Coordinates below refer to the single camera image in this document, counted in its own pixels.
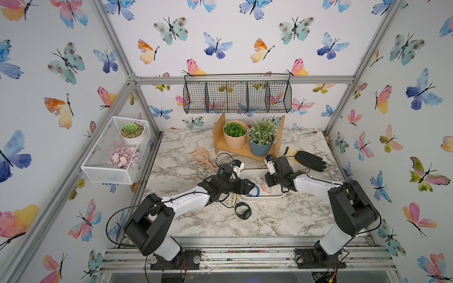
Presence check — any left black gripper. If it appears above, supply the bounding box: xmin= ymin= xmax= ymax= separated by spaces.
xmin=218 ymin=178 xmax=256 ymax=196

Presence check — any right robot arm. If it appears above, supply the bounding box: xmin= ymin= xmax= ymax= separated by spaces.
xmin=265 ymin=155 xmax=381 ymax=258

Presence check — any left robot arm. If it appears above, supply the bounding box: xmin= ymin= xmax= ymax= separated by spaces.
xmin=122 ymin=165 xmax=256 ymax=262

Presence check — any white storage box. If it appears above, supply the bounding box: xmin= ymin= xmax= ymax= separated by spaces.
xmin=238 ymin=169 xmax=286 ymax=201

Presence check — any black work glove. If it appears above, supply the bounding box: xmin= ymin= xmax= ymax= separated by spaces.
xmin=284 ymin=147 xmax=327 ymax=172

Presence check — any wooden shelf stand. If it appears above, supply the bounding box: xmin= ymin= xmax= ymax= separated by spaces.
xmin=213 ymin=113 xmax=285 ymax=163

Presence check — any blue pot herb plant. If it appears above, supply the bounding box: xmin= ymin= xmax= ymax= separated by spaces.
xmin=248 ymin=119 xmax=277 ymax=157

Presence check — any pink pot green plant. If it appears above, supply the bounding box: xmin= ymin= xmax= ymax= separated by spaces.
xmin=223 ymin=120 xmax=248 ymax=150

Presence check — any pink flower decoration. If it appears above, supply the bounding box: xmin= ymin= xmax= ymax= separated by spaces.
xmin=107 ymin=146 xmax=139 ymax=169

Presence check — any succulent in white pot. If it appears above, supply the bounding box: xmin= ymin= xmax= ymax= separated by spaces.
xmin=120 ymin=122 xmax=144 ymax=147

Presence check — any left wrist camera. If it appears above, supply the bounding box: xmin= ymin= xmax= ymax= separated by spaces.
xmin=231 ymin=159 xmax=245 ymax=176

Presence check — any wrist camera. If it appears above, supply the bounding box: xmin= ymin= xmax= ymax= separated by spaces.
xmin=265 ymin=155 xmax=276 ymax=175
xmin=231 ymin=159 xmax=245 ymax=176

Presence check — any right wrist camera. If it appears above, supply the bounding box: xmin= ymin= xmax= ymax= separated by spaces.
xmin=265 ymin=155 xmax=276 ymax=175

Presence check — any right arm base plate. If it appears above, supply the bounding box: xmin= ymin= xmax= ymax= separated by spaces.
xmin=294 ymin=241 xmax=346 ymax=269

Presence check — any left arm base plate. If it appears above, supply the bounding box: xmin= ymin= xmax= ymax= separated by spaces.
xmin=149 ymin=249 xmax=201 ymax=271

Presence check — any black wire basket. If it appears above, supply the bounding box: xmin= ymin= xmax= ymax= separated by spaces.
xmin=183 ymin=73 xmax=293 ymax=117

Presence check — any white mesh wall shelf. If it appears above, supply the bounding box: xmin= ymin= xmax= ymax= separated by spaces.
xmin=81 ymin=116 xmax=151 ymax=185

